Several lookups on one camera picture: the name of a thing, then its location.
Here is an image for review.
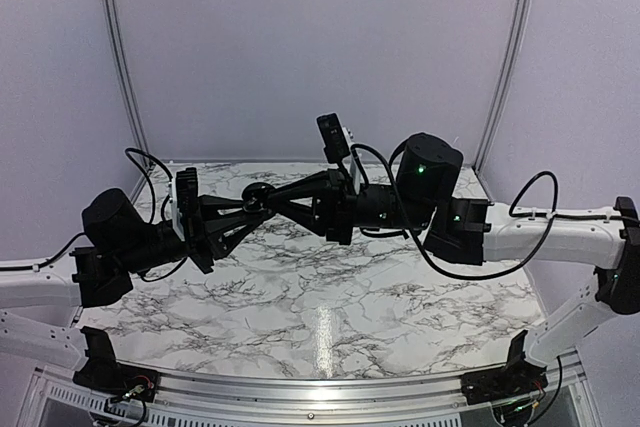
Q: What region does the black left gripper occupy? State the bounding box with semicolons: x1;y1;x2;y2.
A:
118;195;264;275

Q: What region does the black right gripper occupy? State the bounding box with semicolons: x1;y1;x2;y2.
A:
267;167;436;246

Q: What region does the round black charging case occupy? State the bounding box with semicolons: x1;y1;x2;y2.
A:
242;182;274;214

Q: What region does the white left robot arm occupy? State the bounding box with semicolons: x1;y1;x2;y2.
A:
1;188;273;392

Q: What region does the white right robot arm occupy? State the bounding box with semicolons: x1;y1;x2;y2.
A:
264;129;639;395

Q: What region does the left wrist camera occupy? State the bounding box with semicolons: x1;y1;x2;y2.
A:
170;167;199;244

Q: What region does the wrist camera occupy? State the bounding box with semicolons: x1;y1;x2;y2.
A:
170;167;199;244
316;113;364;193

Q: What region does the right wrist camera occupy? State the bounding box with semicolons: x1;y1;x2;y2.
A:
316;113;364;193

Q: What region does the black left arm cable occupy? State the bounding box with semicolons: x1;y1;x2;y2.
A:
0;147;176;283

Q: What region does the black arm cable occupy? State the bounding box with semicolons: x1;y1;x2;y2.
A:
349;143;631;282
0;147;176;283

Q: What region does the aluminium front rail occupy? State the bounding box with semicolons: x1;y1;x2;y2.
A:
29;356;591;427

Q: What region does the right aluminium corner post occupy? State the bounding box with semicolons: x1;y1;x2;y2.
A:
472;0;531;176

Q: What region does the aluminium corner post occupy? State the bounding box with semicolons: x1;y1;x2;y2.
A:
472;0;531;176
101;0;149;152

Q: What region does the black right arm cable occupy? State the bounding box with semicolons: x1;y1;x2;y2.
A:
349;143;631;282

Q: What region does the left aluminium corner post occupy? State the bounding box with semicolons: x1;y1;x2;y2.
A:
101;0;149;152

